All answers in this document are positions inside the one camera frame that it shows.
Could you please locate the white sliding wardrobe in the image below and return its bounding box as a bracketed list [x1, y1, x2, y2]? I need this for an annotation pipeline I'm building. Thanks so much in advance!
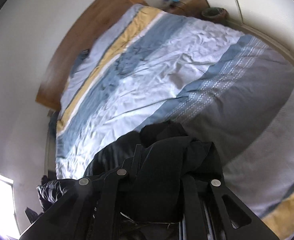
[237, 0, 294, 59]

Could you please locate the blue pillow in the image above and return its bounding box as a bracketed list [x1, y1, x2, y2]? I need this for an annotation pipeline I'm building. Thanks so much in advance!
[69, 49, 90, 77]

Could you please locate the round dark basket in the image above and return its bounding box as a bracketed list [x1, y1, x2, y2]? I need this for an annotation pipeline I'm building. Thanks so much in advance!
[201, 7, 228, 24]

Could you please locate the striped blue yellow duvet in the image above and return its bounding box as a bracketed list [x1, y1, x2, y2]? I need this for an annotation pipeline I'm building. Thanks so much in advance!
[56, 4, 294, 239]

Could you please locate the wooden nightstand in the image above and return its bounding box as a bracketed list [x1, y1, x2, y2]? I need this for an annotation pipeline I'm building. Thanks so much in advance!
[163, 0, 209, 18]

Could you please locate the black puffy down jacket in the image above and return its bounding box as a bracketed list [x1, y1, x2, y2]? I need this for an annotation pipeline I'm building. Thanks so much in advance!
[24, 121, 225, 240]

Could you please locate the wooden bed headboard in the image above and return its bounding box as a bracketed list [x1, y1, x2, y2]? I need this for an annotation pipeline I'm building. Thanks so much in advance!
[35, 0, 147, 111]

